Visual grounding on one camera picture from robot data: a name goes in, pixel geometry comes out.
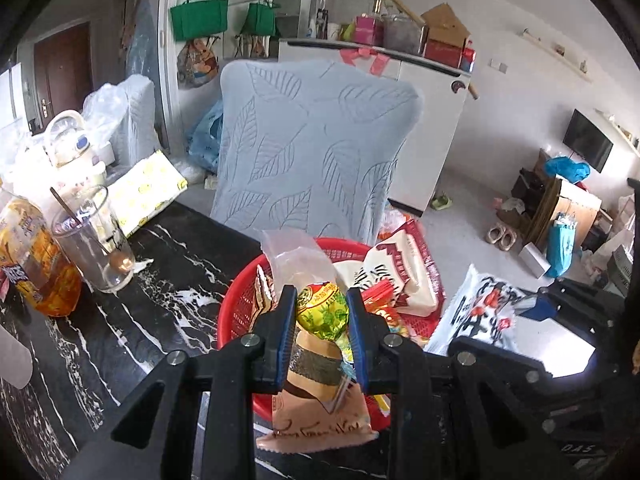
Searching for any clear glass cup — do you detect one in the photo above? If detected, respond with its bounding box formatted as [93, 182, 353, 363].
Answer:
[50, 185, 136, 294]

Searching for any green tote bag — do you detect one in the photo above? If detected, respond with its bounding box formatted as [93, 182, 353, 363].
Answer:
[169, 0, 229, 41]

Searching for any red plastic basket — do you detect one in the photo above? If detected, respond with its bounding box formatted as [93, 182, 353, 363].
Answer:
[250, 221, 442, 442]

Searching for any red cartoon snack packet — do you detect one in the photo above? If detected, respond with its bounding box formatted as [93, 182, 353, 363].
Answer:
[361, 278, 411, 338]

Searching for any wall television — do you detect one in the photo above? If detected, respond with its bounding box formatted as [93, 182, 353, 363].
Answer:
[563, 110, 613, 172]

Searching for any pink seaweed roll packet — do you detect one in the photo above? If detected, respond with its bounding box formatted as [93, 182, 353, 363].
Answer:
[256, 326, 378, 454]

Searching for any clear zip bag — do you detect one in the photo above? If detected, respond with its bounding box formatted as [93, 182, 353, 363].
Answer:
[259, 228, 337, 300]

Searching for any dark spicy snack packet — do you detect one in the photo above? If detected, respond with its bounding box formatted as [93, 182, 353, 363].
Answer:
[250, 266, 277, 323]

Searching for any iced tea bottle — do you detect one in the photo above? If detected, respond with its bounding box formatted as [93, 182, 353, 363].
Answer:
[1, 188, 82, 318]

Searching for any green foil lollipop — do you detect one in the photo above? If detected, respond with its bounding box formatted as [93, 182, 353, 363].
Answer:
[296, 282, 349, 342]

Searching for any white black snack packet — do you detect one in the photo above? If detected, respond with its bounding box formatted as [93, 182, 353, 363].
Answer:
[424, 264, 528, 356]

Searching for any white cabinet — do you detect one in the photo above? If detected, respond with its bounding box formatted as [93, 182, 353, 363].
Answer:
[276, 37, 474, 219]

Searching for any red white snack bag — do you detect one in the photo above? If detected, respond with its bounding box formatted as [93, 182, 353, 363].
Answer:
[354, 219, 445, 318]

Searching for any white paper towel roll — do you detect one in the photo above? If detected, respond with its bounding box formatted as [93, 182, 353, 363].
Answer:
[0, 326, 32, 389]

